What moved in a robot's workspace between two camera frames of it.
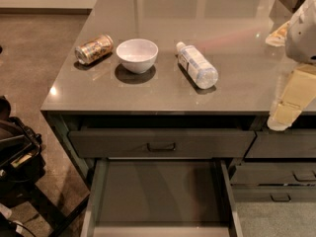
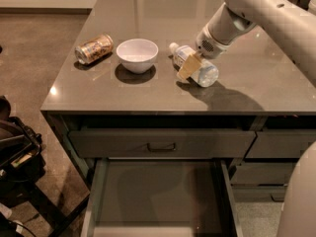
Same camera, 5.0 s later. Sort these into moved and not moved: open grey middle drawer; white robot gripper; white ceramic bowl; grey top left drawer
Moved: white robot gripper
Not moved: white ceramic bowl; open grey middle drawer; grey top left drawer
